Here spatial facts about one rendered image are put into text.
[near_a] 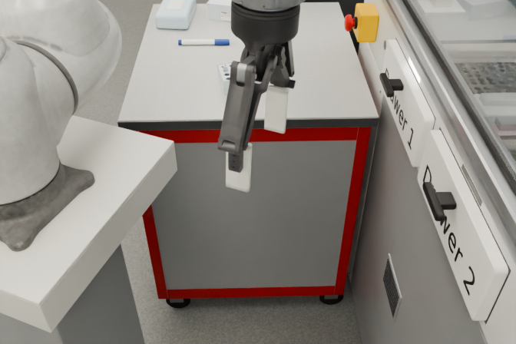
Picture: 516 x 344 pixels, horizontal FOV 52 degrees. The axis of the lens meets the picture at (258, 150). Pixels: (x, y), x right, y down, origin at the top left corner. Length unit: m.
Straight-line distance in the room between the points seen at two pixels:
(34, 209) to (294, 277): 0.91
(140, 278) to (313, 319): 0.58
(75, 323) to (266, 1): 0.70
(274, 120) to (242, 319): 1.08
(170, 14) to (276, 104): 0.88
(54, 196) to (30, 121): 0.15
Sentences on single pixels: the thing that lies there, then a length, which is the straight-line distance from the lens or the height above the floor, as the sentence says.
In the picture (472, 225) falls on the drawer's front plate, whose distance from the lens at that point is 0.77.
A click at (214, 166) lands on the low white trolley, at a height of 0.61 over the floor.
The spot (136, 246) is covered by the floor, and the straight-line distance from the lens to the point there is 1.96.
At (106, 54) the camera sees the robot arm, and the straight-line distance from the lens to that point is 0.96.
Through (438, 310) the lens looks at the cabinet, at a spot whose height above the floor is 0.68.
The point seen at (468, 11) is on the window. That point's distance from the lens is 0.87.
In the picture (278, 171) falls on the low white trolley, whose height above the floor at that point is 0.59.
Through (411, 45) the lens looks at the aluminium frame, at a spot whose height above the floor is 0.96.
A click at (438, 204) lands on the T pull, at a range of 0.80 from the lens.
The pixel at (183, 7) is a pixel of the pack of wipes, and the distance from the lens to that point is 1.60.
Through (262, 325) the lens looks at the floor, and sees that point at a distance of 1.72.
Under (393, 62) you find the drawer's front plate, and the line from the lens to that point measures 1.12.
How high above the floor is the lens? 1.45
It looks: 39 degrees down
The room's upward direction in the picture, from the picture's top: straight up
